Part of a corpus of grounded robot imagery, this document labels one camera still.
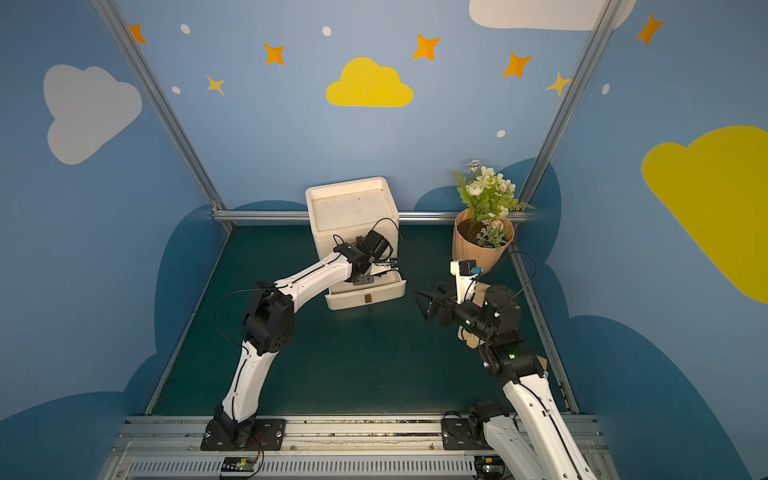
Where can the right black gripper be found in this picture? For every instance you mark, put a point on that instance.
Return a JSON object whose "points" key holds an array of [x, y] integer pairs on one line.
{"points": [[441, 308]]}

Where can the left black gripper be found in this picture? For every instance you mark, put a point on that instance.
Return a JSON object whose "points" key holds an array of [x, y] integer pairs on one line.
{"points": [[383, 264]]}

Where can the white three-drawer cabinet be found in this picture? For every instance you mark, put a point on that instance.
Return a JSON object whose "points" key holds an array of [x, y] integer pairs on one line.
{"points": [[348, 211]]}

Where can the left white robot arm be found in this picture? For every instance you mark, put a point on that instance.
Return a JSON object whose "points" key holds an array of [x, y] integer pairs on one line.
{"points": [[269, 326]]}

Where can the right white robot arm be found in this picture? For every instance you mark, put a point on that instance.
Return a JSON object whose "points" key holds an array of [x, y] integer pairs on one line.
{"points": [[531, 437]]}

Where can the beige work gloves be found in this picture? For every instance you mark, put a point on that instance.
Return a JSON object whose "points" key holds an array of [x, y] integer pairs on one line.
{"points": [[471, 340]]}

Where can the flower plant in pot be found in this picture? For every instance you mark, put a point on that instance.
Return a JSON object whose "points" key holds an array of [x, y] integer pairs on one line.
{"points": [[483, 230]]}

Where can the right circuit board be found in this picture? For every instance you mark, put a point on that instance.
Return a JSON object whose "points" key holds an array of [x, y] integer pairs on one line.
{"points": [[489, 468]]}

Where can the circuit board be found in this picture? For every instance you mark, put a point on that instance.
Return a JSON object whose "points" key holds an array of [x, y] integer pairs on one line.
{"points": [[489, 468], [238, 466]]}

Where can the left circuit board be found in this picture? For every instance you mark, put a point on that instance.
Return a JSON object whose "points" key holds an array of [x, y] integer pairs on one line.
{"points": [[238, 466]]}

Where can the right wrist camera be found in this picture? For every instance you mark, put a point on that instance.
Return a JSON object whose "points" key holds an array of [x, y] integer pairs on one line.
{"points": [[466, 273]]}

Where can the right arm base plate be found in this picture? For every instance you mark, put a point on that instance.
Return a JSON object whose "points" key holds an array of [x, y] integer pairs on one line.
{"points": [[470, 433]]}

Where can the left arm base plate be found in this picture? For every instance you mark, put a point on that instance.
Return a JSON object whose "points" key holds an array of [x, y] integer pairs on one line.
{"points": [[251, 435]]}

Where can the aluminium front rail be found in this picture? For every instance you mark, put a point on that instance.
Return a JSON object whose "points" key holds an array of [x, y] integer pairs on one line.
{"points": [[314, 447]]}

